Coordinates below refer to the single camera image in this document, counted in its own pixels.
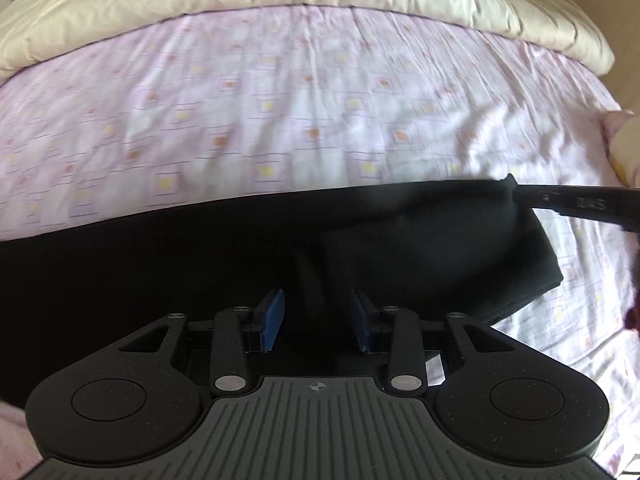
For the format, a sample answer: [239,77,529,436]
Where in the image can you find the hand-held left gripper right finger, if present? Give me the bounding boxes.
[350,287,519,395]

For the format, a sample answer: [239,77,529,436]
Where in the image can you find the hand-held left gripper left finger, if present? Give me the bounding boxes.
[117,287,287,395]

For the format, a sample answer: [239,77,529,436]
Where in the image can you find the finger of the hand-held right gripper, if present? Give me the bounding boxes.
[512,184,563,212]

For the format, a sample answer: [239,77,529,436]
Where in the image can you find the black pants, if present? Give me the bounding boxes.
[0,173,565,402]

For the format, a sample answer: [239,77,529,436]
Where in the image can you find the person's right forearm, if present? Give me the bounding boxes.
[623,247,640,332]

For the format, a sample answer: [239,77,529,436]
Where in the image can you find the cream and pink pillow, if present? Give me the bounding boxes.
[601,109,640,197]

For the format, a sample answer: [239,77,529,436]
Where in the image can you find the purple patterned bed sheet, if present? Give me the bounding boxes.
[0,4,640,477]

